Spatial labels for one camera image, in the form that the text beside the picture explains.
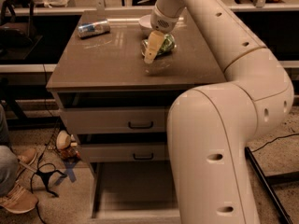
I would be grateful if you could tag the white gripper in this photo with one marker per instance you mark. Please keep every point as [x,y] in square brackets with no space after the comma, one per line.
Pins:
[161,24]

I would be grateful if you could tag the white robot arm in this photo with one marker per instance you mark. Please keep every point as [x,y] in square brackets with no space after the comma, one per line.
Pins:
[209,126]

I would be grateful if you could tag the grey drawer cabinet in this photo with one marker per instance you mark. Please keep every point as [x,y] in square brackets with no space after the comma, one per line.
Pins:
[113,61]

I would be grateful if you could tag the blue silver soda can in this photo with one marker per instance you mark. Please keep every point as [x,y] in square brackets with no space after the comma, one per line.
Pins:
[93,28]

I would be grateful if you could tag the top drawer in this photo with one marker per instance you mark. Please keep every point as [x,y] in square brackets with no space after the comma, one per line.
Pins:
[117,111]

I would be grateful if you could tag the drawer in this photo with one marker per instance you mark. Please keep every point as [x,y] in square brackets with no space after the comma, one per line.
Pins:
[113,147]
[134,192]
[117,111]

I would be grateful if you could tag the middle drawer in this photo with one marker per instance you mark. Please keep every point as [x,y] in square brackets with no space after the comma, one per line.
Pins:
[113,147]

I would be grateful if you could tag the bottom drawer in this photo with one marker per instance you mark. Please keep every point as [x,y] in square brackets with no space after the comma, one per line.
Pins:
[134,192]

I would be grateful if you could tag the white bowl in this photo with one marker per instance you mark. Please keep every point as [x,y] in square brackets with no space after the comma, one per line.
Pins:
[145,25]

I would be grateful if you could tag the dark chair at left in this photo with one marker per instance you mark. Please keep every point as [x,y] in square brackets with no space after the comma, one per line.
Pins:
[17,39]

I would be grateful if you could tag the blue tape cross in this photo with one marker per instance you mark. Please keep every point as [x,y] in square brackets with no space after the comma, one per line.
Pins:
[68,172]

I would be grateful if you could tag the tan shoe far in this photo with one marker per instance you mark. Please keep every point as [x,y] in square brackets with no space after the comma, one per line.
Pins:
[28,156]

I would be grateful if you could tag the tan shoe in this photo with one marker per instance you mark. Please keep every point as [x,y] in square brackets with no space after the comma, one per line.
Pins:
[28,156]
[19,200]

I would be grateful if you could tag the black metal stand leg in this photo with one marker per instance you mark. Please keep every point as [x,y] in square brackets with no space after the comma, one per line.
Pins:
[269,182]

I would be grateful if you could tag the person leg in jeans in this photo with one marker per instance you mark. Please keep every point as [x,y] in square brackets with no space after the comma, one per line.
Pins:
[8,160]

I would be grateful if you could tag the tan shoe near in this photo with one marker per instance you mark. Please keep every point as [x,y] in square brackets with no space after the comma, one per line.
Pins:
[19,200]

